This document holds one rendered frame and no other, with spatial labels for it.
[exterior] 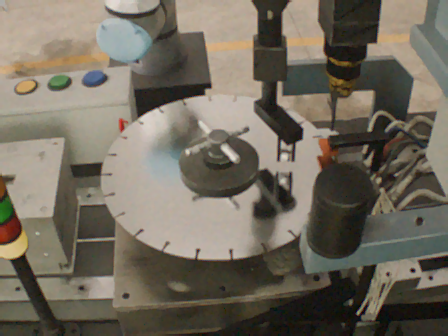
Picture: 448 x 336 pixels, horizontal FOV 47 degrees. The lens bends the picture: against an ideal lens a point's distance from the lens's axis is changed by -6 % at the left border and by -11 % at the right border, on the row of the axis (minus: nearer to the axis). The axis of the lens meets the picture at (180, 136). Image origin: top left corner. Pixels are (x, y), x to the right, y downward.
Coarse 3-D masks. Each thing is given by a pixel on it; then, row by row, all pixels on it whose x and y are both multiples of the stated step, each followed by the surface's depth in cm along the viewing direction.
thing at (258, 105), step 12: (264, 84) 71; (276, 84) 71; (264, 96) 73; (276, 96) 73; (264, 108) 74; (276, 108) 74; (264, 120) 74; (276, 120) 72; (288, 120) 72; (276, 132) 72; (288, 132) 70; (300, 132) 70; (288, 144) 71
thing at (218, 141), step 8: (200, 120) 78; (208, 128) 76; (240, 128) 75; (248, 128) 76; (208, 136) 74; (216, 136) 74; (224, 136) 74; (232, 136) 75; (200, 144) 74; (208, 144) 74; (216, 144) 73; (224, 144) 73; (192, 152) 73; (216, 152) 74; (224, 152) 73; (232, 152) 72; (232, 160) 72
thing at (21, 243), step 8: (24, 232) 65; (16, 240) 63; (24, 240) 65; (0, 248) 63; (8, 248) 63; (16, 248) 64; (24, 248) 65; (0, 256) 65; (8, 256) 64; (16, 256) 64
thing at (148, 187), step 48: (240, 96) 89; (144, 144) 82; (144, 192) 75; (192, 192) 74; (240, 192) 73; (288, 192) 72; (144, 240) 68; (192, 240) 68; (240, 240) 67; (288, 240) 66
